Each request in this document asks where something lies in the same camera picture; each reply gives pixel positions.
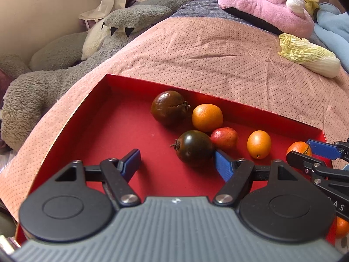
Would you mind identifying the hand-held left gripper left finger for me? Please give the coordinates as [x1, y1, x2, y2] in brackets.
[41, 149, 141, 207]

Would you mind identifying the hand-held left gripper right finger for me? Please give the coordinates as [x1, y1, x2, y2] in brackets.
[213, 150, 310, 207]

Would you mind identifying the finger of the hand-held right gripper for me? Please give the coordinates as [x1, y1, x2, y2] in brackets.
[286, 151, 349, 182]
[306, 139, 349, 160]

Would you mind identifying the tangerine with stem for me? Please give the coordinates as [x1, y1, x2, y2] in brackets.
[335, 216, 349, 239]
[286, 141, 313, 157]

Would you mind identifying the red speckled plum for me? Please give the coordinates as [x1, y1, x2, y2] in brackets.
[210, 127, 239, 151]

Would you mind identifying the dark brown tomato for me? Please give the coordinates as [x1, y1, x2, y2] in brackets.
[170, 130, 214, 168]
[151, 90, 190, 127]

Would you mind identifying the red tray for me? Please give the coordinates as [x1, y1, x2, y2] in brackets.
[15, 73, 337, 247]

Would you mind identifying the small smooth orange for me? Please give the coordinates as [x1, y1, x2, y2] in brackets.
[247, 130, 272, 159]
[192, 103, 224, 133]

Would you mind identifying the napa cabbage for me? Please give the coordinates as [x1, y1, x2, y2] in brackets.
[278, 33, 341, 78]

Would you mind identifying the grey plush toy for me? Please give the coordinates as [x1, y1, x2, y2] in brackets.
[0, 0, 195, 150]

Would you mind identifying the light blue blanket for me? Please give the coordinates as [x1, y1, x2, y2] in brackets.
[313, 2, 349, 74]

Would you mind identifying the grey-blue blanket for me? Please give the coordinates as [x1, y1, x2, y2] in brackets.
[172, 0, 333, 52]

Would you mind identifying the white tote bag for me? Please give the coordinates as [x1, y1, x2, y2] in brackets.
[79, 0, 127, 29]

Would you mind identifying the pink plush toy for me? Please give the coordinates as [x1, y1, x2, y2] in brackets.
[212, 0, 315, 39]

